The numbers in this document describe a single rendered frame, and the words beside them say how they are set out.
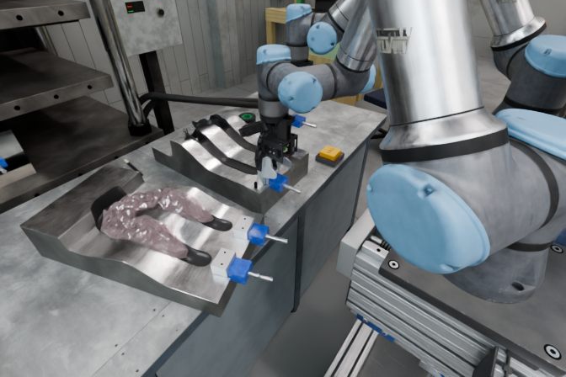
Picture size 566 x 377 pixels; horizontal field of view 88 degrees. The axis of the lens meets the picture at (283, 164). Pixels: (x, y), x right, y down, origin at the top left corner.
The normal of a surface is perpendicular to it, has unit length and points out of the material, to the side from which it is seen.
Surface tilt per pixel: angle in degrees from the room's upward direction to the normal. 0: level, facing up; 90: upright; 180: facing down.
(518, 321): 0
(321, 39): 90
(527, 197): 50
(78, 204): 0
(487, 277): 72
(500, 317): 0
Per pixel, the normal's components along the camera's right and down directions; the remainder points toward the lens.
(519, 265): -0.11, 0.30
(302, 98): 0.42, 0.52
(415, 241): -0.87, 0.37
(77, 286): 0.00, -0.82
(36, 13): 0.82, 0.33
